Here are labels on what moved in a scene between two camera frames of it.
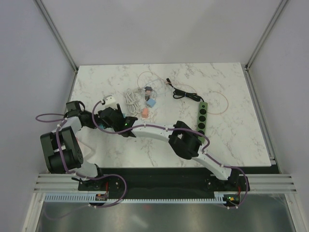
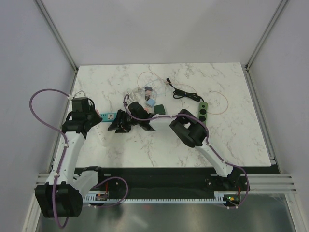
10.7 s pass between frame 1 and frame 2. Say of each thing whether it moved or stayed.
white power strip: moved
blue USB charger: stayed
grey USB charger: stayed
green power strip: stayed
